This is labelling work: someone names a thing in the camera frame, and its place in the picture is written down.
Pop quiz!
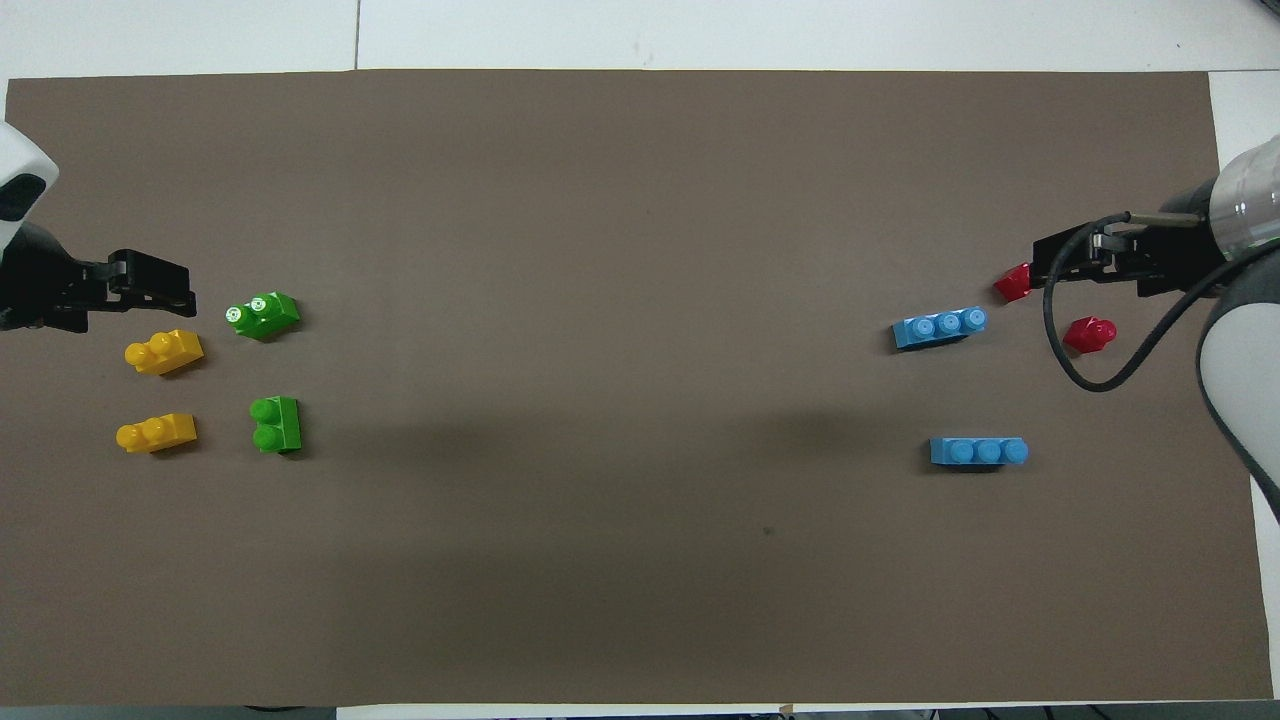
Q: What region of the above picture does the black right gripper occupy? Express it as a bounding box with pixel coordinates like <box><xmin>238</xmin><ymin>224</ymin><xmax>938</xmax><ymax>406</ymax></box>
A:
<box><xmin>1031</xmin><ymin>184</ymin><xmax>1227</xmax><ymax>300</ymax></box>

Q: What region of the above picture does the blue three-stud toy block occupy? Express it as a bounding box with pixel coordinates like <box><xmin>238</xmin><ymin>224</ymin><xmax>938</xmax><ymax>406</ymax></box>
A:
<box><xmin>891</xmin><ymin>305</ymin><xmax>989</xmax><ymax>352</ymax></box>
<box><xmin>930</xmin><ymin>437</ymin><xmax>1030</xmax><ymax>467</ymax></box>

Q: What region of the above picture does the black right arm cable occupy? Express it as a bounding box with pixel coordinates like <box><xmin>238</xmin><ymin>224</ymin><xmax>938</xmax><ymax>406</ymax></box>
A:
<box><xmin>1041</xmin><ymin>211</ymin><xmax>1253</xmax><ymax>394</ymax></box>

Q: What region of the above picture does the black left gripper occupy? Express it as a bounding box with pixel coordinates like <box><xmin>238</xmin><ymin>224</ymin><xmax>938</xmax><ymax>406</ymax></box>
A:
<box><xmin>0</xmin><ymin>220</ymin><xmax>198</xmax><ymax>334</ymax></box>

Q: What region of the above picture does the brown table mat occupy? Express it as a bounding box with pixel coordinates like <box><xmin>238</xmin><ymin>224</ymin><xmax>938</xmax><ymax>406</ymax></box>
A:
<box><xmin>0</xmin><ymin>68</ymin><xmax>1276</xmax><ymax>707</ymax></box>

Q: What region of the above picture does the green two-stud toy block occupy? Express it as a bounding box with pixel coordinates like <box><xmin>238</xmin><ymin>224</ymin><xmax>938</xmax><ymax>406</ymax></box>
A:
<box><xmin>249</xmin><ymin>395</ymin><xmax>303</xmax><ymax>456</ymax></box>
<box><xmin>225</xmin><ymin>291</ymin><xmax>301</xmax><ymax>342</ymax></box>

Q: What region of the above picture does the yellow two-stud toy block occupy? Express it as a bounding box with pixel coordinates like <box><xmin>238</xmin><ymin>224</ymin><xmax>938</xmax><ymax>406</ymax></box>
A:
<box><xmin>124</xmin><ymin>329</ymin><xmax>205</xmax><ymax>376</ymax></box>
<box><xmin>115</xmin><ymin>413</ymin><xmax>198</xmax><ymax>455</ymax></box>

